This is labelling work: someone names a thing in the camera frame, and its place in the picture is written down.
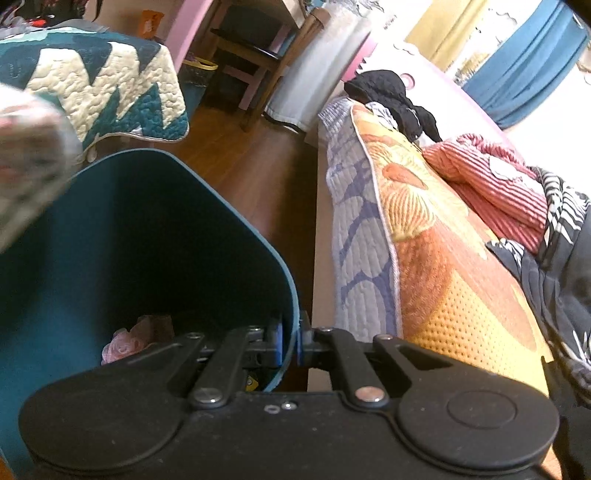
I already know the teal plastic trash bin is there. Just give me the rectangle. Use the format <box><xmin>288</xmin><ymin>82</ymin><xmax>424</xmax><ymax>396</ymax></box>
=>
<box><xmin>1</xmin><ymin>149</ymin><xmax>300</xmax><ymax>476</ymax></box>

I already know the grey purple wrapper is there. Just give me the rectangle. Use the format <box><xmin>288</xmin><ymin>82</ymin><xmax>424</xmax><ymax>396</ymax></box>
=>
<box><xmin>0</xmin><ymin>84</ymin><xmax>82</xmax><ymax>250</ymax></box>

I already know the blue grey quilted bedspread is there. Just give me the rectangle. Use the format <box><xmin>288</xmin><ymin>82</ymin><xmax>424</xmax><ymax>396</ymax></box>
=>
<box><xmin>320</xmin><ymin>97</ymin><xmax>402</xmax><ymax>343</ymax></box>

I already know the pink crumpled tissue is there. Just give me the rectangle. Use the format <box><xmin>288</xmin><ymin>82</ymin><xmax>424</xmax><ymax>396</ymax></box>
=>
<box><xmin>101</xmin><ymin>316</ymin><xmax>155</xmax><ymax>365</ymax></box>

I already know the orange yellow floral bed mat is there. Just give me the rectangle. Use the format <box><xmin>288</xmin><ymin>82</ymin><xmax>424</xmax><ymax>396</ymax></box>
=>
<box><xmin>352</xmin><ymin>104</ymin><xmax>553</xmax><ymax>394</ymax></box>

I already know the red striped blanket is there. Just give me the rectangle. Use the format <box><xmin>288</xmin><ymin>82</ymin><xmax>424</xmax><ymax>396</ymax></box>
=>
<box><xmin>423</xmin><ymin>133</ymin><xmax>548</xmax><ymax>254</ymax></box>

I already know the white grey hanging cloth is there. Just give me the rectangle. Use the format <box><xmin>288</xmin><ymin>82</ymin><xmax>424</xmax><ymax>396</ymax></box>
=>
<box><xmin>264</xmin><ymin>1</ymin><xmax>386</xmax><ymax>132</ymax></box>

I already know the black white patterned cloth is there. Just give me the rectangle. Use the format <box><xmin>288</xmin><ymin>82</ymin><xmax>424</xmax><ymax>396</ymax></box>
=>
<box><xmin>487</xmin><ymin>167</ymin><xmax>590</xmax><ymax>402</ymax></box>

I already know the black crumpled garment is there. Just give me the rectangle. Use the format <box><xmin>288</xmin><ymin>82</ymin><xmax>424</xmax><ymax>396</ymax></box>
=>
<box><xmin>344</xmin><ymin>70</ymin><xmax>442</xmax><ymax>142</ymax></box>

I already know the mesh basket yellow rim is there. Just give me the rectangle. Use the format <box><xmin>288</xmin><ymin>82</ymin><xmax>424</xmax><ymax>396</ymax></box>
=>
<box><xmin>178</xmin><ymin>57</ymin><xmax>218</xmax><ymax>87</ymax></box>

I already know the dark wooden chair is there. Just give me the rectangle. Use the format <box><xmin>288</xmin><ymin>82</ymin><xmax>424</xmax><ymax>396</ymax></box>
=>
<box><xmin>209</xmin><ymin>6</ymin><xmax>332</xmax><ymax>133</ymax></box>

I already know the teal cream zigzag quilt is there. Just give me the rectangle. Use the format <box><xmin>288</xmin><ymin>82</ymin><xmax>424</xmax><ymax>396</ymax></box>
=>
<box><xmin>1</xmin><ymin>27</ymin><xmax>189</xmax><ymax>149</ymax></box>

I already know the pink table leg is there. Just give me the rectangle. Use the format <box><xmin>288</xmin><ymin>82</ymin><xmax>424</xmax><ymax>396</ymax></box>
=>
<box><xmin>164</xmin><ymin>0</ymin><xmax>214</xmax><ymax>72</ymax></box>

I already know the yellow curtain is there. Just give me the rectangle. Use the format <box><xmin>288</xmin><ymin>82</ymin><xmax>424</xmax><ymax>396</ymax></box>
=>
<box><xmin>406</xmin><ymin>0</ymin><xmax>488</xmax><ymax>71</ymax></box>

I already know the orange cardboard box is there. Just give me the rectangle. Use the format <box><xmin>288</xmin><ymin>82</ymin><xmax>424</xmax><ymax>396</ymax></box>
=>
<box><xmin>137</xmin><ymin>10</ymin><xmax>164</xmax><ymax>39</ymax></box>

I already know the blue curtain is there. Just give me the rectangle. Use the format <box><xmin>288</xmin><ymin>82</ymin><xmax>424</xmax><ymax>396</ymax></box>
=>
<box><xmin>463</xmin><ymin>1</ymin><xmax>590</xmax><ymax>130</ymax></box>

